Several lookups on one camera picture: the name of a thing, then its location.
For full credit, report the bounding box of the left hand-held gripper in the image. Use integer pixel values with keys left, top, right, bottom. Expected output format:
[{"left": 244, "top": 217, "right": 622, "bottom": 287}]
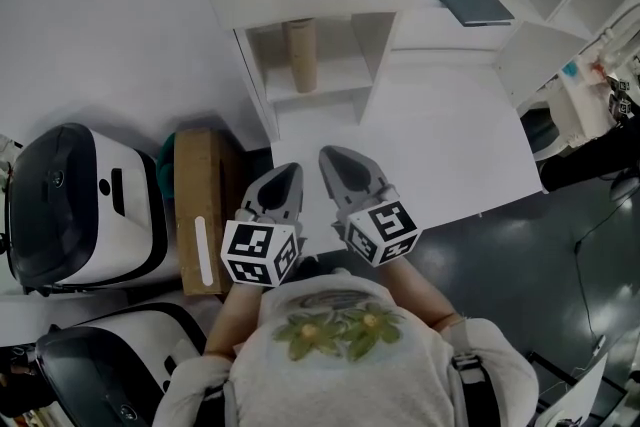
[{"left": 220, "top": 162, "right": 307, "bottom": 289}]

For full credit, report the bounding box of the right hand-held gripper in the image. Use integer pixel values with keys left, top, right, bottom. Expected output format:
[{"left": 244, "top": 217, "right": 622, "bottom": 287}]
[{"left": 318, "top": 144, "right": 421, "bottom": 268}]

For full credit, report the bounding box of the person's left forearm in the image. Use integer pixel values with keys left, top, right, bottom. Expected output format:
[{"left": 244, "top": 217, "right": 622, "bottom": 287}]
[{"left": 202, "top": 282, "right": 267, "bottom": 360}]

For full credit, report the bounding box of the person's right forearm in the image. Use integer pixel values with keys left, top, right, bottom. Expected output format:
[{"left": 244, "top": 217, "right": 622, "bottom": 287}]
[{"left": 383, "top": 259, "right": 460, "bottom": 332}]

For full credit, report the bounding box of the brown cardboard box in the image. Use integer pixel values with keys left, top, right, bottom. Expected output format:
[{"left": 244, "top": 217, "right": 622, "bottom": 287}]
[{"left": 173, "top": 127, "right": 247, "bottom": 297}]

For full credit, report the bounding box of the white upper cabinet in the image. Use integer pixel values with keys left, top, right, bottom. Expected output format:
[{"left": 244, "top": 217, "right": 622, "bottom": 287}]
[{"left": 179, "top": 0, "right": 640, "bottom": 261}]

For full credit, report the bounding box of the teal round object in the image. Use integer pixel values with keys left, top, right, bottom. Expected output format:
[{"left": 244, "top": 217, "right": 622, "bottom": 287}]
[{"left": 155, "top": 132, "right": 178, "bottom": 202}]

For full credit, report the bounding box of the grey padded stool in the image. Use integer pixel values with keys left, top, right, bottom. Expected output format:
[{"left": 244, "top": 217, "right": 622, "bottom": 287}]
[{"left": 519, "top": 107, "right": 562, "bottom": 162}]

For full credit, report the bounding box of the light grey printed t-shirt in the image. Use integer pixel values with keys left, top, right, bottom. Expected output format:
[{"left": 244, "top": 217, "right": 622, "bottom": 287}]
[{"left": 152, "top": 269, "right": 540, "bottom": 427}]

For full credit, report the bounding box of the white black rounded machine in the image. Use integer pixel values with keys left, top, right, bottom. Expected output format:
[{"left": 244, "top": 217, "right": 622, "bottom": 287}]
[
  {"left": 33, "top": 302, "right": 209, "bottom": 427},
  {"left": 0, "top": 122, "right": 170, "bottom": 300}
]

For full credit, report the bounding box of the white dressing table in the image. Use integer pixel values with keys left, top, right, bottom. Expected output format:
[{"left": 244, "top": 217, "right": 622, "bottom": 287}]
[{"left": 547, "top": 49, "right": 640, "bottom": 157}]

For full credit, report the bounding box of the small orange white item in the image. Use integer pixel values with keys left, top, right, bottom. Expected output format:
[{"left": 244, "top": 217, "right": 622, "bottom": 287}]
[{"left": 584, "top": 57, "right": 609, "bottom": 84}]

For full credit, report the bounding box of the grey stand base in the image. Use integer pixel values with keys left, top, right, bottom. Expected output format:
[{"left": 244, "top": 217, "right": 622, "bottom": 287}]
[{"left": 607, "top": 167, "right": 640, "bottom": 204}]

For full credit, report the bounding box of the white flat panel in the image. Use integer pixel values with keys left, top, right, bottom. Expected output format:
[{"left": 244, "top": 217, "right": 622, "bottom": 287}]
[{"left": 542, "top": 352, "right": 610, "bottom": 427}]

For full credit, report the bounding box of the grey black shoulder strap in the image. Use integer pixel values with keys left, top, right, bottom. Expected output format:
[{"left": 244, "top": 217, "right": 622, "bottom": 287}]
[
  {"left": 201, "top": 382, "right": 240, "bottom": 427},
  {"left": 448, "top": 317, "right": 497, "bottom": 427}
]

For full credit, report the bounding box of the black floor cable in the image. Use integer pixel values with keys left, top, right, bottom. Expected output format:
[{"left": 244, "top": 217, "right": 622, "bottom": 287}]
[{"left": 573, "top": 192, "right": 640, "bottom": 347}]

